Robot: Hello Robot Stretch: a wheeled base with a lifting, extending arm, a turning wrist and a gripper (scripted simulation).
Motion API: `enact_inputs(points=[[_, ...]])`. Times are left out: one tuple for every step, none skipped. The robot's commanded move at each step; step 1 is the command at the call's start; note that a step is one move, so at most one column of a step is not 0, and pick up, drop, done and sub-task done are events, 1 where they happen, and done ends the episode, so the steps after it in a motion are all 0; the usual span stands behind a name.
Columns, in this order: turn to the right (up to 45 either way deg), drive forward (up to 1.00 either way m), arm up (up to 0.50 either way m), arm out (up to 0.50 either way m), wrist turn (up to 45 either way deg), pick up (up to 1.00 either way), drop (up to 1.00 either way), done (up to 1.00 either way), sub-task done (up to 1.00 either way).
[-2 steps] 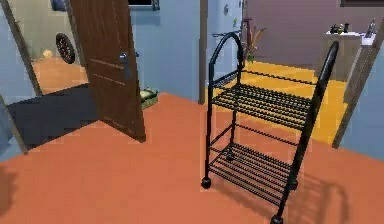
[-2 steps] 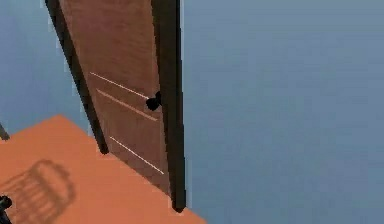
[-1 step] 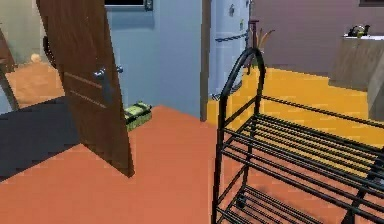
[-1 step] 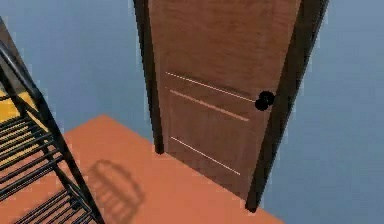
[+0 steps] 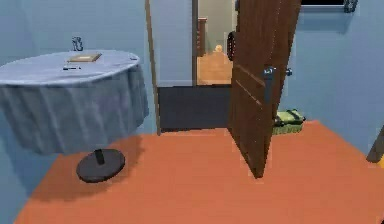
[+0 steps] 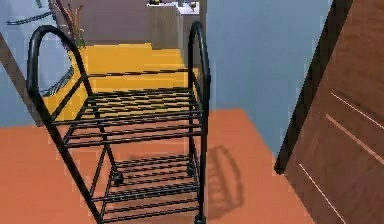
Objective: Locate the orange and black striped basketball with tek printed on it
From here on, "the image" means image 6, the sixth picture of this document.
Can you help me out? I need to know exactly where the grey-brown wooden cabinet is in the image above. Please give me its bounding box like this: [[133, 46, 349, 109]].
[[145, 1, 201, 57]]

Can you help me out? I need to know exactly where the black metal slatted rack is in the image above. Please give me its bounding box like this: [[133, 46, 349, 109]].
[[26, 21, 212, 224]]

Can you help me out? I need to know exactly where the brown twig house plant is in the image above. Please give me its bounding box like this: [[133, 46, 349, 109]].
[[53, 0, 87, 50]]

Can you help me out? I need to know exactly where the brown wooden room door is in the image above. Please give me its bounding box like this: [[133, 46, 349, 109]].
[[273, 0, 384, 224]]

